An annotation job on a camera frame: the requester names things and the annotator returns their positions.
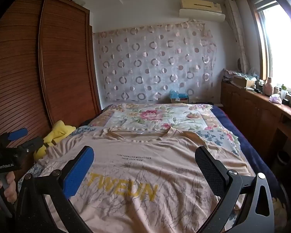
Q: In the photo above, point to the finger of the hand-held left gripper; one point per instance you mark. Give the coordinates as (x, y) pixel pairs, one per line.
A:
(17, 134)
(34, 143)

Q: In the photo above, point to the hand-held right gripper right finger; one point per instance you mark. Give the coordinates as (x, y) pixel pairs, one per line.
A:
(208, 172)

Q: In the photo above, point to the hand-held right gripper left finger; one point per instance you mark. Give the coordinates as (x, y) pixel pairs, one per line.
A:
(80, 172)

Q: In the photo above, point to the beige printed t-shirt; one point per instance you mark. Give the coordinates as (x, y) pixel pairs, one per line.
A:
(135, 174)

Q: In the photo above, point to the person's left hand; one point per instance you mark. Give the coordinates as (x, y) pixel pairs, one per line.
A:
(10, 187)

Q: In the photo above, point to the blue floral bed sheet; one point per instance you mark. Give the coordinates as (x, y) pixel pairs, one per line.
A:
(215, 136)

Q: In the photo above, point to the navy blue blanket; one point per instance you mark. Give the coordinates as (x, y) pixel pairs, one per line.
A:
(247, 145)

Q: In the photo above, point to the wooden windowsill cabinet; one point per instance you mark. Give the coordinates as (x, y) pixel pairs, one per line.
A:
(252, 116)

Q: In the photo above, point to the dark trash bin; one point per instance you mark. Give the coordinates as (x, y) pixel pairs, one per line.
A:
(283, 157)

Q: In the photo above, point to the blue box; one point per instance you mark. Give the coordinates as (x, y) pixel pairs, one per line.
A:
(179, 97)

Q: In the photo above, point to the wooden louvered wardrobe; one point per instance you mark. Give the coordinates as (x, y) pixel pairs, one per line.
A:
(63, 65)

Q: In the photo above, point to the pink floral quilt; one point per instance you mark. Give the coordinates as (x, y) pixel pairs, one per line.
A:
(148, 114)

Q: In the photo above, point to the cardboard box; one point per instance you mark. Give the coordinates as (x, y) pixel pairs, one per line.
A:
(242, 81)

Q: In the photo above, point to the pink cloth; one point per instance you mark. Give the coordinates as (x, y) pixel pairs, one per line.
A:
(275, 99)

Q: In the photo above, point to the pink bottle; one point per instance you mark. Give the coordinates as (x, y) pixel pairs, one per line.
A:
(268, 87)

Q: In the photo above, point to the green capped bottle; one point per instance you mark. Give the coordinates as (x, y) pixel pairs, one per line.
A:
(283, 92)

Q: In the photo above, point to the patterned window curtain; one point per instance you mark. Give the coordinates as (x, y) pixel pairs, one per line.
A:
(237, 36)

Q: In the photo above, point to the wooden framed window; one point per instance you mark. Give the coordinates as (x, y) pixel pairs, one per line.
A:
(281, 48)

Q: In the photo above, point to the cream air conditioner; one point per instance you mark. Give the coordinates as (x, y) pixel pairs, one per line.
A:
(201, 12)

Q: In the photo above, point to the circle patterned wall curtain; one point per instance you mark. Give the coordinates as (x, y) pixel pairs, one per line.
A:
(148, 60)

